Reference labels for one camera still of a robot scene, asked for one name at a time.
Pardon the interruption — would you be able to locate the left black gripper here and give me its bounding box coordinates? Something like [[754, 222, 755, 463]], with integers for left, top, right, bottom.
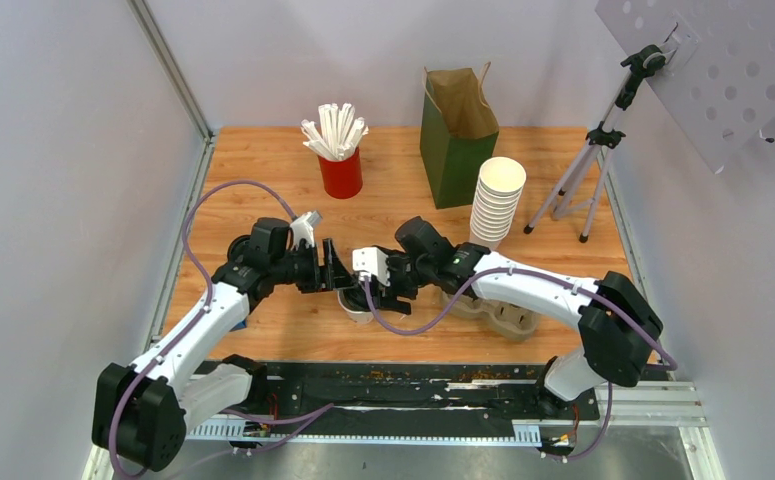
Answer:
[[272, 238, 359, 294]]

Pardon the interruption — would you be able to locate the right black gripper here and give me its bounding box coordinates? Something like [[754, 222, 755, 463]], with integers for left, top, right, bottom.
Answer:
[[372, 250, 434, 315]]

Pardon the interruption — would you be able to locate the white paper cup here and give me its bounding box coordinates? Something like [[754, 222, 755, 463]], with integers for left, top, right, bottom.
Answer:
[[337, 289, 374, 325]]

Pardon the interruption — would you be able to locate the black coffee lid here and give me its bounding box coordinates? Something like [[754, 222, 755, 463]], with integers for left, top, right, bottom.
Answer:
[[338, 283, 376, 312]]

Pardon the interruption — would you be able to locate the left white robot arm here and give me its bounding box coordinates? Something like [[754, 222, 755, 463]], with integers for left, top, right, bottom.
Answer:
[[92, 211, 352, 472]]

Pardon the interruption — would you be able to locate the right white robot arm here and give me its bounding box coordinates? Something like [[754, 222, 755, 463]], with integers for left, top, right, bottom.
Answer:
[[352, 216, 663, 418]]

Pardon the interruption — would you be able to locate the red cup holder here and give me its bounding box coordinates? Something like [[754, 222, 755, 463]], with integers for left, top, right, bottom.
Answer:
[[317, 148, 363, 199]]

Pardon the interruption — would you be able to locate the brown cardboard cup carrier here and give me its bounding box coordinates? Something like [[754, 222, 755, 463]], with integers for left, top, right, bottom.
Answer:
[[449, 296, 541, 342]]

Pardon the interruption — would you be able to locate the white wrapped straws bundle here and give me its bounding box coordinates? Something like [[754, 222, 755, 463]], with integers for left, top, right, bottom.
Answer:
[[300, 103, 369, 163]]

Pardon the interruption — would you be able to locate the stack of white paper cups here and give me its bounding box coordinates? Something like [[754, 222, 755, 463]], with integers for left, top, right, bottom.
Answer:
[[469, 156, 527, 250]]

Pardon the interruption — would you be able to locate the green paper bag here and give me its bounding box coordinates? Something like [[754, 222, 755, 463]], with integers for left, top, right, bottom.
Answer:
[[420, 62, 500, 210]]

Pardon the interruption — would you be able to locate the grey tripod stand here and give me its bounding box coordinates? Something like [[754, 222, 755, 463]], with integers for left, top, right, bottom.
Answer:
[[523, 44, 674, 243]]

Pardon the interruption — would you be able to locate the grey perforated panel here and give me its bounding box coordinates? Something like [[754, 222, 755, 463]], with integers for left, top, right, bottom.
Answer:
[[595, 0, 775, 173]]

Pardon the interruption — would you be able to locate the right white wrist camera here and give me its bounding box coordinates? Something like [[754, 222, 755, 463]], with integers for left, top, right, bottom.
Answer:
[[352, 246, 391, 287]]

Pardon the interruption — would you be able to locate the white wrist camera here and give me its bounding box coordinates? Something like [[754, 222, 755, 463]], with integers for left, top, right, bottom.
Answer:
[[352, 246, 391, 287], [290, 210, 322, 250]]

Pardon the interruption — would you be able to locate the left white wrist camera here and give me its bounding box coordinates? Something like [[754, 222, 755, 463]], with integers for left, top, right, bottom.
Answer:
[[290, 210, 322, 250]]

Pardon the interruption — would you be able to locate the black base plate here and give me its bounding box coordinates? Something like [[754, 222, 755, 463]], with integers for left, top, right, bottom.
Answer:
[[227, 360, 602, 442]]

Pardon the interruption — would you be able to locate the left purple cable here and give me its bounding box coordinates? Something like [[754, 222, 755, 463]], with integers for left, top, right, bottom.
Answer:
[[107, 180, 299, 480]]

